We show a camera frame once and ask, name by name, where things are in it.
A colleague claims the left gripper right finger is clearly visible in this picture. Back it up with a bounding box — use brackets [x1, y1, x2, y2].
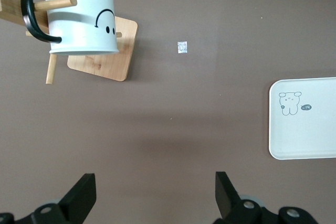
[214, 172, 320, 224]

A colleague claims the wooden mug stand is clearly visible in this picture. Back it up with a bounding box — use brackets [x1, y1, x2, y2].
[0, 0, 139, 84]

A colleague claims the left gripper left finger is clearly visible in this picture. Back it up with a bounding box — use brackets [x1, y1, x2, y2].
[0, 173, 97, 224]

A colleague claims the white smiley face cup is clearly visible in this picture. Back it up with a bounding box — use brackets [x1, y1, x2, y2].
[20, 0, 120, 56]

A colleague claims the cream rabbit print tray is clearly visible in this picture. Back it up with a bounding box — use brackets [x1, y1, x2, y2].
[268, 77, 336, 161]

